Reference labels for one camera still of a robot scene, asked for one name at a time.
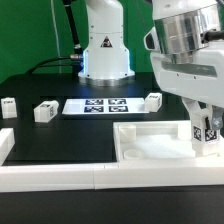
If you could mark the white front barrier wall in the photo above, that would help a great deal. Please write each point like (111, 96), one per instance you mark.
(127, 174)

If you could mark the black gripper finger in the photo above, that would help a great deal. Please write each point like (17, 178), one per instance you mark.
(214, 117)
(194, 110)

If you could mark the white sheet with tags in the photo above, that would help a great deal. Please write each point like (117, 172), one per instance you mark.
(103, 106)

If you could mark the white left barrier wall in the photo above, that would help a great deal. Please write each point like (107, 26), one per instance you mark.
(7, 142)

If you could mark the white square tabletop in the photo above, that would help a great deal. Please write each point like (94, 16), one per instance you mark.
(136, 141)

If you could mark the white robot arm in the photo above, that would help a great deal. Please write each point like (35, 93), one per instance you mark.
(187, 52)

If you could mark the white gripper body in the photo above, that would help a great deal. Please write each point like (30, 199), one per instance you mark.
(203, 80)

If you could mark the white barrier wall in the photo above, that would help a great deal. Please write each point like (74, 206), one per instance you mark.
(7, 142)
(127, 174)

